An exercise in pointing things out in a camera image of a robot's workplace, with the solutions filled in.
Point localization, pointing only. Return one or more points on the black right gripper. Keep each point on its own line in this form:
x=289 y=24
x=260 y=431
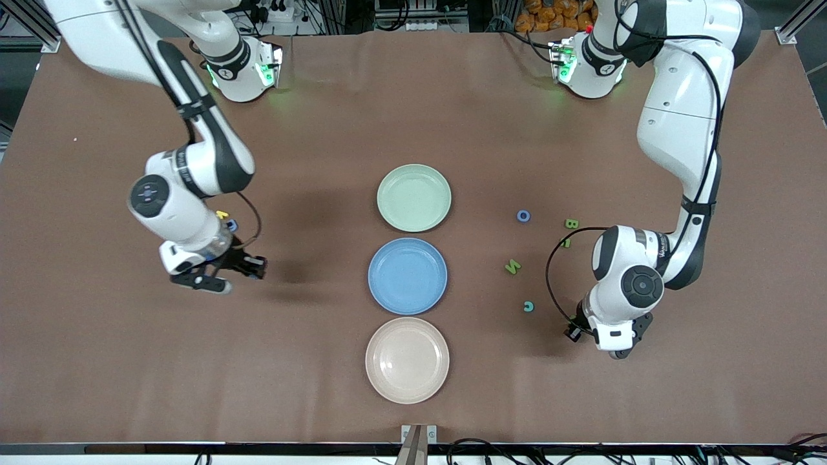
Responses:
x=237 y=259

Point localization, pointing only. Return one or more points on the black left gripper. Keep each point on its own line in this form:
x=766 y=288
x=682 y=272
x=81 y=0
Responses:
x=573 y=332

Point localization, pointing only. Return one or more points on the green foam letter B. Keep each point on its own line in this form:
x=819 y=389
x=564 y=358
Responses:
x=572 y=224

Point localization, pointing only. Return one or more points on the green foam letter N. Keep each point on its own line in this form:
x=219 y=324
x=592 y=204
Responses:
x=512 y=266

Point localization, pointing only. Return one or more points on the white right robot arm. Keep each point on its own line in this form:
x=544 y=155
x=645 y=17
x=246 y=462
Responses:
x=194 y=161

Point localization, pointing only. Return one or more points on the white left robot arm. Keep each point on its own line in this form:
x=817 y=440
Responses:
x=678 y=129

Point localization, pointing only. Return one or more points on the blue foam letter O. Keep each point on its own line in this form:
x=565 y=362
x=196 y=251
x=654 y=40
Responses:
x=519 y=216

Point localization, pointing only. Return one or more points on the blue round plate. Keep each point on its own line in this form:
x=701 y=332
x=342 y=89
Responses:
x=408 y=276

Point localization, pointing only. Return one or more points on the beige round plate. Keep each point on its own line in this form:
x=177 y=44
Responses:
x=407 y=360

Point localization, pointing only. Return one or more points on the green round plate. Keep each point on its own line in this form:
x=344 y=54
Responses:
x=414 y=197

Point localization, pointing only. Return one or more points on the white power strip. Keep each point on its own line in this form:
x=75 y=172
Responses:
x=281 y=11

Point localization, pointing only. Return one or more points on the long power strip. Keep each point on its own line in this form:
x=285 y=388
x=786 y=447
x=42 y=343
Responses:
x=420 y=26

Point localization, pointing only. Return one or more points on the bag of orange objects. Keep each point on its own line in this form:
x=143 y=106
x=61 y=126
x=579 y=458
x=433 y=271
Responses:
x=549 y=16

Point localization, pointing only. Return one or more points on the table edge rail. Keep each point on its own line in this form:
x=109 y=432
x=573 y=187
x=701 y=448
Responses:
x=291 y=449

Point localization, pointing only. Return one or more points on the short aluminium profile bracket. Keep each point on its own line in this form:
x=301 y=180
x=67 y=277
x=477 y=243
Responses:
x=418 y=445

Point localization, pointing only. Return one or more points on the aluminium frame post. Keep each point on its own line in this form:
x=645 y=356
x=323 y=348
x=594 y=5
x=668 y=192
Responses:
x=791 y=29
x=45 y=39

